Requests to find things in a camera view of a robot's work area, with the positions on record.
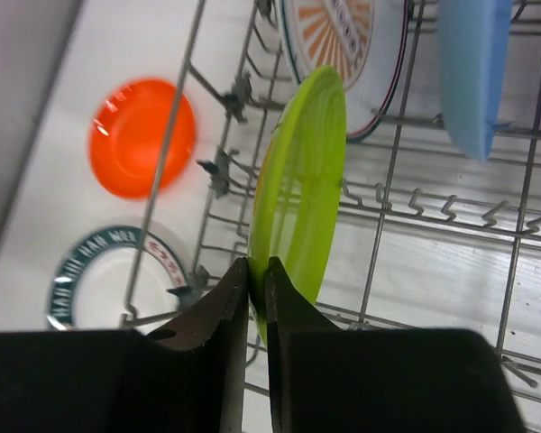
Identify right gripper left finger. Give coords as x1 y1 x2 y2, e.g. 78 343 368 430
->
0 258 248 432

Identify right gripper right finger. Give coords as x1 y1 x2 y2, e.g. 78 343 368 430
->
264 257 525 432

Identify white plate teal rim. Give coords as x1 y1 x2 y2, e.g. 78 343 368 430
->
46 225 190 331

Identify lime green plate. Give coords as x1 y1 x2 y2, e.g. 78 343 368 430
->
247 65 346 339

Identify white plate orange sunburst pattern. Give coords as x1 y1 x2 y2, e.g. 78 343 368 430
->
275 0 412 143

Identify blue plate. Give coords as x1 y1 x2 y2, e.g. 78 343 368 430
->
436 0 512 161

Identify grey wire dish rack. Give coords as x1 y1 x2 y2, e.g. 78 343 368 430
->
147 1 541 432

